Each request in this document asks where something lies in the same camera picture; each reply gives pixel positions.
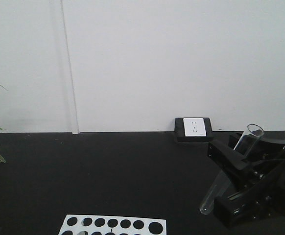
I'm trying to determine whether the tall clear test tube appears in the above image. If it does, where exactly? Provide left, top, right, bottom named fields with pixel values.
left=199, top=124, right=264, bottom=215

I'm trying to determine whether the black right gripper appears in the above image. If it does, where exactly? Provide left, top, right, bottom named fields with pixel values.
left=207, top=132, right=285, bottom=224

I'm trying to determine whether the white wall cable conduit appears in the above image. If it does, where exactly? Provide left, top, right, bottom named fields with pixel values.
left=60, top=0, right=80, bottom=135

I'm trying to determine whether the white wall socket black box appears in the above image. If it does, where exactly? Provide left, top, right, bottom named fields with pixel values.
left=174, top=117, right=214, bottom=143

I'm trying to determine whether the white test tube rack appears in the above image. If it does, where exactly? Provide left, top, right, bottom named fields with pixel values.
left=58, top=214, right=167, bottom=235

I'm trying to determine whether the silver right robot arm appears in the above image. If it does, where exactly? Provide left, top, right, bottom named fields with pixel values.
left=208, top=136, right=285, bottom=228

